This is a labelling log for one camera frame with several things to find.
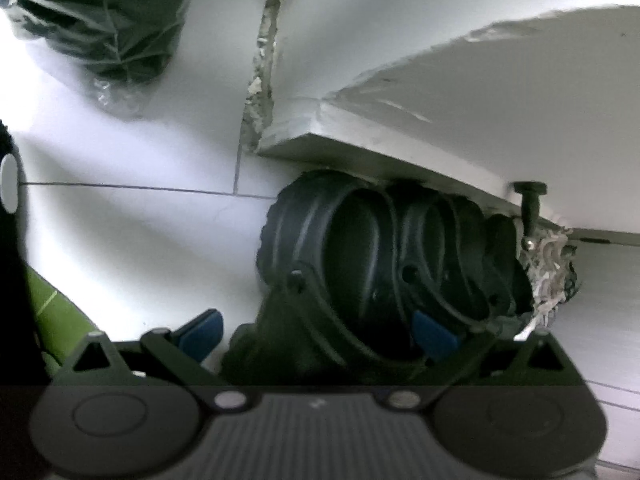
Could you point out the black clog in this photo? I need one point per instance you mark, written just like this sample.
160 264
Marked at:
425 240
300 230

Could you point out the clear bag of dark items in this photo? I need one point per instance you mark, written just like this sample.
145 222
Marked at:
110 25

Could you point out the green leaf mat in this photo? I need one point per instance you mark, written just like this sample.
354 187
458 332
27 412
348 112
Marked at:
55 310

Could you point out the patterned white sneaker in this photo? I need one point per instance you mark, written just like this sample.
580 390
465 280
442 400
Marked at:
547 280

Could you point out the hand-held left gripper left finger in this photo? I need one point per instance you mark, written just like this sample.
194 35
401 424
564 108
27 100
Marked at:
202 332

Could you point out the black wall door stopper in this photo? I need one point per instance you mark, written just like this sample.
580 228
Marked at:
530 205

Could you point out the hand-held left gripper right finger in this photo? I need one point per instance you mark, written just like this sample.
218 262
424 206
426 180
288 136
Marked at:
435 335

